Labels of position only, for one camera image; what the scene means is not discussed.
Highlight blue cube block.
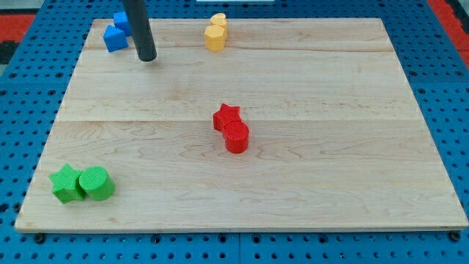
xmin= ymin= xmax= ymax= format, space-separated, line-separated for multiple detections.
xmin=113 ymin=11 xmax=132 ymax=37

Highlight yellow hexagon block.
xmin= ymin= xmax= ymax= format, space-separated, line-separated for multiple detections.
xmin=204 ymin=25 xmax=226 ymax=52

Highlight blue pentagon block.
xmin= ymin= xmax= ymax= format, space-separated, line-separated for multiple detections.
xmin=103 ymin=25 xmax=128 ymax=53

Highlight green star block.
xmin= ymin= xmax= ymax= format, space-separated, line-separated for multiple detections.
xmin=48 ymin=164 xmax=85 ymax=204

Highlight green cylinder block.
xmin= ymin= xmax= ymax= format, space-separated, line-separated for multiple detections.
xmin=78 ymin=166 xmax=115 ymax=202

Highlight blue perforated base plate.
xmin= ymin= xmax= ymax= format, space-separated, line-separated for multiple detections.
xmin=1 ymin=0 xmax=468 ymax=263

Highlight red star block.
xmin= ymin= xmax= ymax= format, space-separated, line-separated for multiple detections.
xmin=213 ymin=103 xmax=241 ymax=132

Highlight yellow heart block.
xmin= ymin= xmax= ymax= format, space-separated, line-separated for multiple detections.
xmin=210 ymin=12 xmax=228 ymax=40

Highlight red cylinder block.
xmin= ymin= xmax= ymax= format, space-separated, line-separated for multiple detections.
xmin=223 ymin=121 xmax=249 ymax=154

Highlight wooden board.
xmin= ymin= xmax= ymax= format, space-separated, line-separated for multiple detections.
xmin=15 ymin=18 xmax=468 ymax=234

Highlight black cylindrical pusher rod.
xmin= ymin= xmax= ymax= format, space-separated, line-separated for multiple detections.
xmin=122 ymin=0 xmax=157 ymax=62

